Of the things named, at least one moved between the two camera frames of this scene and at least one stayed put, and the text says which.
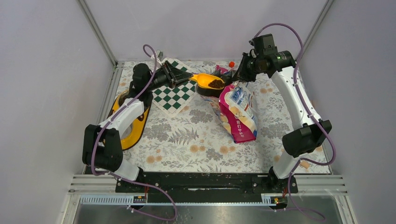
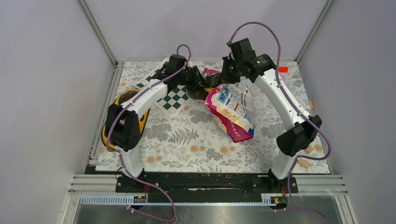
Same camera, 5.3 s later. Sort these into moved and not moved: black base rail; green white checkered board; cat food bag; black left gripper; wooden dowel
Moved: black left gripper; cat food bag
Not moved: green white checkered board; wooden dowel; black base rail
